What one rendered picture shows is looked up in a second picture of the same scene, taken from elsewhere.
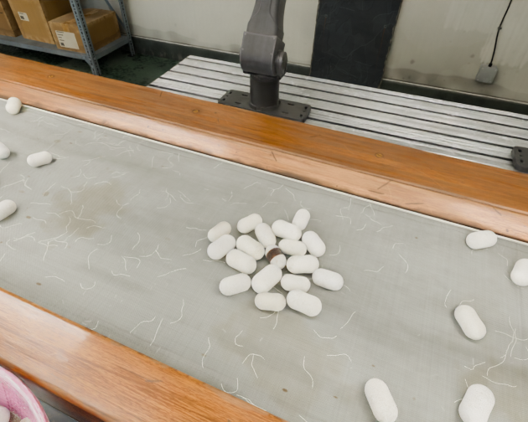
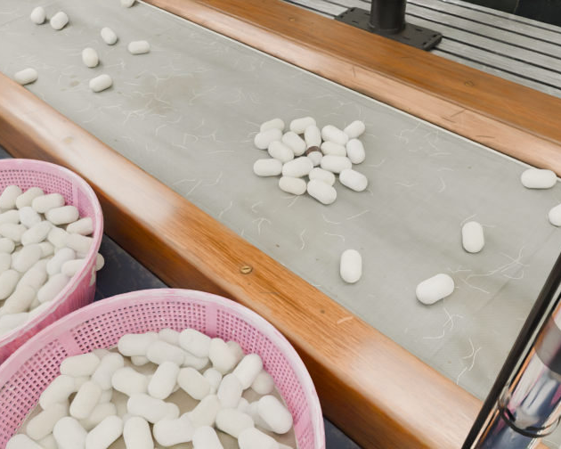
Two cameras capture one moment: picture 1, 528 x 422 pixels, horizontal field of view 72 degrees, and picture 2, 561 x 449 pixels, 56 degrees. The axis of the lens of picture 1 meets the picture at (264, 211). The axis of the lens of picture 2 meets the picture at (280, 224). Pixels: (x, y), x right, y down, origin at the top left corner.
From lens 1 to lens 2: 0.27 m
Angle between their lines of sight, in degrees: 17
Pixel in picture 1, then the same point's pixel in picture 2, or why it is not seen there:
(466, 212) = (539, 152)
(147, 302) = (192, 168)
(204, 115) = (299, 24)
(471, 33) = not seen: outside the picture
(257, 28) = not seen: outside the picture
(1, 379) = (77, 184)
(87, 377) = (133, 195)
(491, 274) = (532, 211)
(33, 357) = (101, 176)
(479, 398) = (435, 280)
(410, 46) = not seen: outside the picture
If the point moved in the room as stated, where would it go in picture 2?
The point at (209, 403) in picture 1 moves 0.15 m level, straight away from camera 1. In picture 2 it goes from (211, 228) to (221, 135)
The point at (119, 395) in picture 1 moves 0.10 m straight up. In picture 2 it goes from (150, 209) to (126, 128)
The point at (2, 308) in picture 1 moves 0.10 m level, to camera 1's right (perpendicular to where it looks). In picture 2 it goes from (86, 144) to (160, 160)
